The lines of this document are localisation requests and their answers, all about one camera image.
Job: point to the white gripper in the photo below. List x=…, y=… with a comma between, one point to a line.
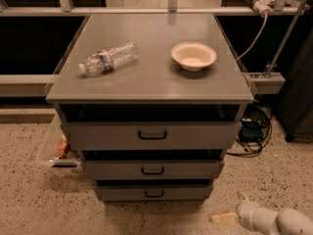
x=250, y=213

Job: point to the grey bottom drawer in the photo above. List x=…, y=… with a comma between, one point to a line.
x=153, y=193

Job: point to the grey drawer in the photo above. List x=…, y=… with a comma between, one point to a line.
x=152, y=170
x=153, y=193
x=150, y=136

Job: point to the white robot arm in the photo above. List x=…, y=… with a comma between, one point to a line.
x=292, y=222

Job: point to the grey drawer cabinet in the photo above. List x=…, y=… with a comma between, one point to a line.
x=154, y=88

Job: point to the grey middle drawer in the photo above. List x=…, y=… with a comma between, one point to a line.
x=152, y=170

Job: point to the grey top drawer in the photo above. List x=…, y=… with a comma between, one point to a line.
x=150, y=136

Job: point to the blue box on floor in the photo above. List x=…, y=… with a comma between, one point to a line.
x=251, y=131

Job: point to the dark cabinet at right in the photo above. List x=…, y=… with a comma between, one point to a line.
x=295, y=102

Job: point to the beige paper bowl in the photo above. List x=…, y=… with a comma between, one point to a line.
x=193, y=56

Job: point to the clear plastic storage bin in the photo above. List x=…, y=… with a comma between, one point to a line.
x=51, y=156

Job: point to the clear plastic water bottle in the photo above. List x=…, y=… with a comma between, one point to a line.
x=108, y=59

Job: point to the white power strip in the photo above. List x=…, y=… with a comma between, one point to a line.
x=262, y=7

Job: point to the diagonal metal rod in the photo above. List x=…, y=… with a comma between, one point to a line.
x=279, y=6

